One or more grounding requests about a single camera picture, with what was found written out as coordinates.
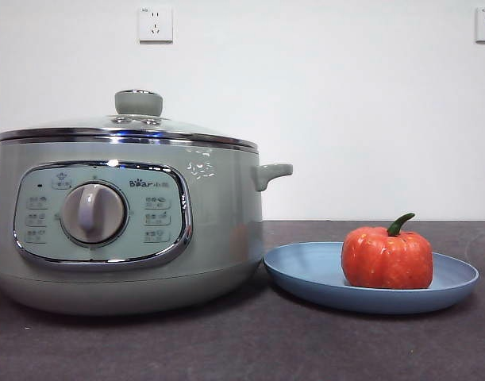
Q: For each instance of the orange pumpkin with green stem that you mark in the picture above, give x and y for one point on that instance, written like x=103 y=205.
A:
x=385 y=262

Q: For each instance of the glass lid with green knob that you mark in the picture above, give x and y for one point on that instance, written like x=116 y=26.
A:
x=139 y=103

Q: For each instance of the blue plate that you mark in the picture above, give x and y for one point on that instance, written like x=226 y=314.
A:
x=305 y=274

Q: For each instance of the pale green electric steamer pot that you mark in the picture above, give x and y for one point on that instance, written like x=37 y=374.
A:
x=210 y=222

